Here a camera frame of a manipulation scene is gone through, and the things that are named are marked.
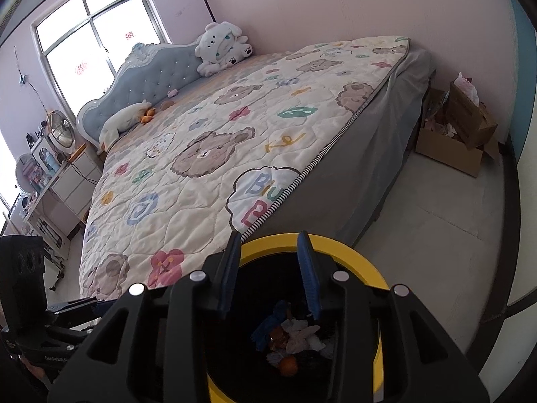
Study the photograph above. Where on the white vanity desk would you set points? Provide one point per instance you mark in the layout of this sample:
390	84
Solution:
42	205

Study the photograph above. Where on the round vanity mirror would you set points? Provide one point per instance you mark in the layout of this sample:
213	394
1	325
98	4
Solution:
25	170

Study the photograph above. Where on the blue tufted bed headboard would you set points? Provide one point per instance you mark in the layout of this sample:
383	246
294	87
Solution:
147	75

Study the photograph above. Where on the white pink plastic bag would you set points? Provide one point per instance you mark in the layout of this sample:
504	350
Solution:
466	86

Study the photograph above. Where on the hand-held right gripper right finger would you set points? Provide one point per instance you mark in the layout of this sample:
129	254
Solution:
308	277

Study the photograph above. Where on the bed with cartoon quilt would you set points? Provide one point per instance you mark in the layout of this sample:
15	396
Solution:
209	176

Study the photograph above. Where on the grey bed skirt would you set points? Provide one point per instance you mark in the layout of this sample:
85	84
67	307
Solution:
369	155

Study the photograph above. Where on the white drawer cabinet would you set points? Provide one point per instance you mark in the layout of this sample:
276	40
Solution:
75	187

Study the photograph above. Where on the orange peel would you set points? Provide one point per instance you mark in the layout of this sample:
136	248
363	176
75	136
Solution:
288	365

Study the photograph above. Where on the person's left hand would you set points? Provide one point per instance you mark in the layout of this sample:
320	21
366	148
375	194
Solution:
35	370

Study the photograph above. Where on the cluster of cosmetic bottles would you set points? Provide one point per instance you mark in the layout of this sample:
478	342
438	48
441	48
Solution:
35	184

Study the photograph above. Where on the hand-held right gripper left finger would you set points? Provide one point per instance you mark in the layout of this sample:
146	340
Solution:
228	277

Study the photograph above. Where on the yellow rimmed black trash bin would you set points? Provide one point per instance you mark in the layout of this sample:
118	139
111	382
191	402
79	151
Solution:
352	256

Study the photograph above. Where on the tall cardboard box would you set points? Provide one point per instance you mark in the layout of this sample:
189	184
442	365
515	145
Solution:
472	117

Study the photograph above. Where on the white goose plush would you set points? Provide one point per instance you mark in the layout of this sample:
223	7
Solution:
121	119

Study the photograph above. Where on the orange rimmed desk fan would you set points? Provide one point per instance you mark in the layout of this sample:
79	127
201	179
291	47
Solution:
61	128

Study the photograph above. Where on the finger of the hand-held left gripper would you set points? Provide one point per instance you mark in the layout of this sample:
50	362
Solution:
75	306
67	332

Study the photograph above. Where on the white framed window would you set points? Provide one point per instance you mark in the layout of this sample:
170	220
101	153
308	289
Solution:
5	168
84	42

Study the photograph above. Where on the low open cardboard box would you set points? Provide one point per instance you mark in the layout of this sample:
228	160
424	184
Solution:
444	155

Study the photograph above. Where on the white teddy bear plush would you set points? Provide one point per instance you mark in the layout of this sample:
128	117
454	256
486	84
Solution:
218	44

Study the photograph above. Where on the white printed flat box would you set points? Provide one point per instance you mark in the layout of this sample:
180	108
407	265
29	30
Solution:
48	233

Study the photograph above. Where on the small white round mirror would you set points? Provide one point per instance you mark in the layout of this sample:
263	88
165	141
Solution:
25	200

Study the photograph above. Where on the white cosmetics storage box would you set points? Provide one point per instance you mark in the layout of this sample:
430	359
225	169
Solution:
42	153

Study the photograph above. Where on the light blue tumbler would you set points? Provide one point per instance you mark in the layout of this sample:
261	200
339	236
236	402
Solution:
51	163

